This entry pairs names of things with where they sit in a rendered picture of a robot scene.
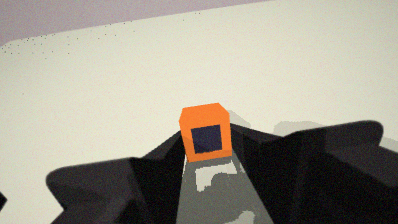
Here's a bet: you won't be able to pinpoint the orange block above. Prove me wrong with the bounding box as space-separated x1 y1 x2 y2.
179 103 232 163

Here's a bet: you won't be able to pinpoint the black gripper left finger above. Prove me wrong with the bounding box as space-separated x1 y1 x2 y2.
46 130 186 224

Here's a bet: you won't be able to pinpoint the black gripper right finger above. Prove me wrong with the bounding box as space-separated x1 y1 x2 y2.
230 120 384 224

